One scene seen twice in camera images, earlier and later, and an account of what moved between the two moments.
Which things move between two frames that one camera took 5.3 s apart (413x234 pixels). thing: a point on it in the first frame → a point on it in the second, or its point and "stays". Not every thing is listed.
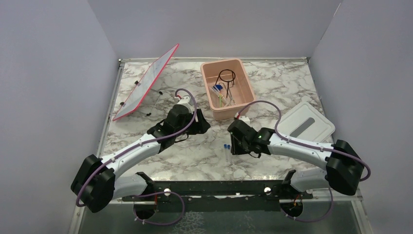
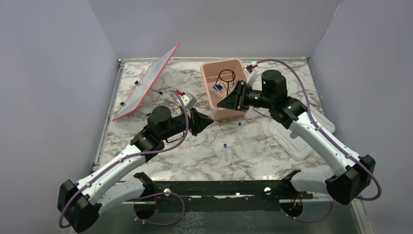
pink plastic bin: [228, 87] stays
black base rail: [220, 195] stays
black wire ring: [234, 76] stays
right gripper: [235, 149] → [236, 99]
